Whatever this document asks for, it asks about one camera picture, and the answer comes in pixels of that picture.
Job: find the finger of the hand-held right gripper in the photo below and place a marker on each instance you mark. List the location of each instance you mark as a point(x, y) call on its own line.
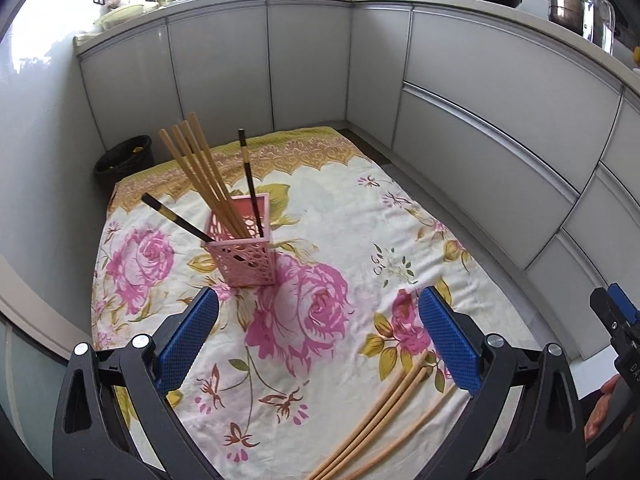
point(602, 310)
point(625, 302)

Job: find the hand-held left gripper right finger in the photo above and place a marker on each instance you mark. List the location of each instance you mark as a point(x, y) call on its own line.
point(449, 345)

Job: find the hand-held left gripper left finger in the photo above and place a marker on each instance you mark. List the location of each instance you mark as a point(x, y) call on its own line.
point(186, 342)

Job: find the wooden chopstick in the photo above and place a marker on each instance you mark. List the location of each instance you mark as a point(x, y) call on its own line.
point(205, 175)
point(372, 412)
point(210, 170)
point(212, 160)
point(425, 430)
point(400, 422)
point(197, 180)
point(385, 420)

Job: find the pink perforated chopstick holder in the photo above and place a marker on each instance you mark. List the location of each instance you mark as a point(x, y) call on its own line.
point(245, 255)

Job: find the black chopstick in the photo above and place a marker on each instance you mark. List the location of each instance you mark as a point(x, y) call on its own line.
point(250, 180)
point(172, 215)

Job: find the person's right hand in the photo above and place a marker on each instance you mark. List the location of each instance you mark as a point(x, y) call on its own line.
point(602, 405)

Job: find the floral printed blanket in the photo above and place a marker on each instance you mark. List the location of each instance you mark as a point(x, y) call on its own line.
point(340, 220)

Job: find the black trash bin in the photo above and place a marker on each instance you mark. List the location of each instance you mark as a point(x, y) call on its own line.
point(122, 157)

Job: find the small yellow object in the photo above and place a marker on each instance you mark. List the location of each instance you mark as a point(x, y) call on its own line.
point(636, 56)

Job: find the clear glass pitcher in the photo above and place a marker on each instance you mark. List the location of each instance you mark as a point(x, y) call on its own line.
point(600, 22)

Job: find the stainless steel pot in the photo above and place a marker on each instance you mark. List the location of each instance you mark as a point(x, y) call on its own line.
point(565, 2)

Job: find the pale green plate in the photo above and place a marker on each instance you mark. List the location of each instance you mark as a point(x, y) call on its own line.
point(125, 14)

